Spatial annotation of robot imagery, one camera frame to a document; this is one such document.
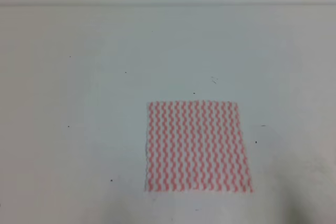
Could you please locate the pink white striped towel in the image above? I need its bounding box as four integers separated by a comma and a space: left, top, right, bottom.
144, 100, 253, 193

